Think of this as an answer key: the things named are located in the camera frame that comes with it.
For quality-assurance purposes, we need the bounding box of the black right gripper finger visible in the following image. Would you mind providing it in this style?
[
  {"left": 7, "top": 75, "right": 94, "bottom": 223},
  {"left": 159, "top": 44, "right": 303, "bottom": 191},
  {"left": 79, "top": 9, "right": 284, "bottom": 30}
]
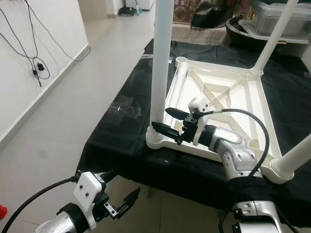
[
  {"left": 165, "top": 107, "right": 190, "bottom": 121},
  {"left": 152, "top": 121, "right": 183, "bottom": 142}
]

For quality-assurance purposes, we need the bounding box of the white plastic table leg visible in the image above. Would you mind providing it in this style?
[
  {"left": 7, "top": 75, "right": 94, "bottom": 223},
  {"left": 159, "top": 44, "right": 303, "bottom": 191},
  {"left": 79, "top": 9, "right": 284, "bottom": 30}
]
[
  {"left": 148, "top": 0, "right": 174, "bottom": 139},
  {"left": 168, "top": 63, "right": 190, "bottom": 115},
  {"left": 250, "top": 0, "right": 299, "bottom": 76},
  {"left": 270, "top": 135, "right": 311, "bottom": 184}
]

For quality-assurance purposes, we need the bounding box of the black tablecloth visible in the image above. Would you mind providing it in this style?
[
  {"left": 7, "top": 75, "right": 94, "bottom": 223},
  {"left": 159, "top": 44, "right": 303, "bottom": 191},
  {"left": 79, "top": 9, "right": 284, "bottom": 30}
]
[{"left": 78, "top": 39, "right": 311, "bottom": 219}]

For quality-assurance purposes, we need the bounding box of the white plastic table top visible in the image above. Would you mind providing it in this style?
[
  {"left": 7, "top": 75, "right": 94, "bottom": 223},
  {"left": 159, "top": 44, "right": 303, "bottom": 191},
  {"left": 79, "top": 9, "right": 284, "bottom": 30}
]
[{"left": 146, "top": 56, "right": 294, "bottom": 183}]

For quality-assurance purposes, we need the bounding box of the grey stone ledge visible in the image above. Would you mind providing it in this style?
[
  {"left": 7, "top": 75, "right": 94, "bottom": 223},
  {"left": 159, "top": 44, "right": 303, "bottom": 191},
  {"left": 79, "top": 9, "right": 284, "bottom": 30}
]
[{"left": 170, "top": 22, "right": 229, "bottom": 45}]

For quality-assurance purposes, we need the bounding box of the black wok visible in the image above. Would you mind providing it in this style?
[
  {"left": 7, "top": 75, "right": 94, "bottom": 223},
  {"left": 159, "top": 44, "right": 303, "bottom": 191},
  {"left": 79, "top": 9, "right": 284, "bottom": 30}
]
[{"left": 226, "top": 17, "right": 311, "bottom": 48}]

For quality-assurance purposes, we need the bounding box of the dark bag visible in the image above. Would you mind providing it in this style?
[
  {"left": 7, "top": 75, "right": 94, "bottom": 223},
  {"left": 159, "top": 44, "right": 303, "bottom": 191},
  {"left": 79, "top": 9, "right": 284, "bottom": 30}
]
[{"left": 192, "top": 0, "right": 234, "bottom": 29}]

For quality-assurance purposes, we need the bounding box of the mop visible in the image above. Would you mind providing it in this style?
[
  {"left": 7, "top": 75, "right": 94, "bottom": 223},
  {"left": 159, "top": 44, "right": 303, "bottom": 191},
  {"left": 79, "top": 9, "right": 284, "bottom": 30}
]
[{"left": 117, "top": 0, "right": 144, "bottom": 17}]

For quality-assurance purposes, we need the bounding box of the white cabinet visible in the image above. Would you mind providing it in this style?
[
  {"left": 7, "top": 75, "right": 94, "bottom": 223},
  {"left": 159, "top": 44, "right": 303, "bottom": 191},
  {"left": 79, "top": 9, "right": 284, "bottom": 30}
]
[{"left": 124, "top": 0, "right": 156, "bottom": 10}]

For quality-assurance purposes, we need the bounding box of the clear plastic storage box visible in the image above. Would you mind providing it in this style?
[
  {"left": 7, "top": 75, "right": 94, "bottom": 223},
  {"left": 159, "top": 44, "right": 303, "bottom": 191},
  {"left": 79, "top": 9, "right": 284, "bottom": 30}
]
[{"left": 243, "top": 0, "right": 311, "bottom": 38}]

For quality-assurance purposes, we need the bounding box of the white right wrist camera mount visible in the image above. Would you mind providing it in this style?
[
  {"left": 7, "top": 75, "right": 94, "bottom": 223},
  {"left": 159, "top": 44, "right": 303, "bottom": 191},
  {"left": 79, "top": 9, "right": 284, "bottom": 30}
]
[{"left": 189, "top": 96, "right": 212, "bottom": 146}]

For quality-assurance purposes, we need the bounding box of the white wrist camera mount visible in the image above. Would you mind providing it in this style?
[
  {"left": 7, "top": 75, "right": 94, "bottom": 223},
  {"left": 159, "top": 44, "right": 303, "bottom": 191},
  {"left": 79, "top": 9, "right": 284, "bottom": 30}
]
[
  {"left": 189, "top": 96, "right": 212, "bottom": 146},
  {"left": 73, "top": 171, "right": 107, "bottom": 229}
]

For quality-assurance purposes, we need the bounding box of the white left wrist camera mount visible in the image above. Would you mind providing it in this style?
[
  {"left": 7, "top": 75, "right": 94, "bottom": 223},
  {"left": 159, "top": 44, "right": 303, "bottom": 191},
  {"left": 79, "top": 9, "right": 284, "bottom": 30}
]
[{"left": 73, "top": 171, "right": 107, "bottom": 229}]

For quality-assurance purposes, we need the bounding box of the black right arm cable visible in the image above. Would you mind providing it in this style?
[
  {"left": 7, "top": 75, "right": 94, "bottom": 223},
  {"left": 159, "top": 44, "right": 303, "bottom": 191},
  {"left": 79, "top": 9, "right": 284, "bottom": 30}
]
[{"left": 204, "top": 108, "right": 299, "bottom": 233}]

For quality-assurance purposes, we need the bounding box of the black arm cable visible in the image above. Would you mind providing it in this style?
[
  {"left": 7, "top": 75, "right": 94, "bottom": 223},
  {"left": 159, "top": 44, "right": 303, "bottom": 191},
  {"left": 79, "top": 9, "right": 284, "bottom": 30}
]
[
  {"left": 0, "top": 176, "right": 81, "bottom": 231},
  {"left": 204, "top": 108, "right": 299, "bottom": 233}
]

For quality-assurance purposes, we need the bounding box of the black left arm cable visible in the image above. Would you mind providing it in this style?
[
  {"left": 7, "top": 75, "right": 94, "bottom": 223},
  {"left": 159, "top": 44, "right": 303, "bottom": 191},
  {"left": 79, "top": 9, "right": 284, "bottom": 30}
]
[{"left": 0, "top": 176, "right": 81, "bottom": 231}]

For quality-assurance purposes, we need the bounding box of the black wall cable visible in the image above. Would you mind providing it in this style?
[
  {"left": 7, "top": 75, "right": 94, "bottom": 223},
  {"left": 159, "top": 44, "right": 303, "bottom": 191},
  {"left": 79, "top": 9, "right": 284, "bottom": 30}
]
[{"left": 0, "top": 0, "right": 90, "bottom": 88}]

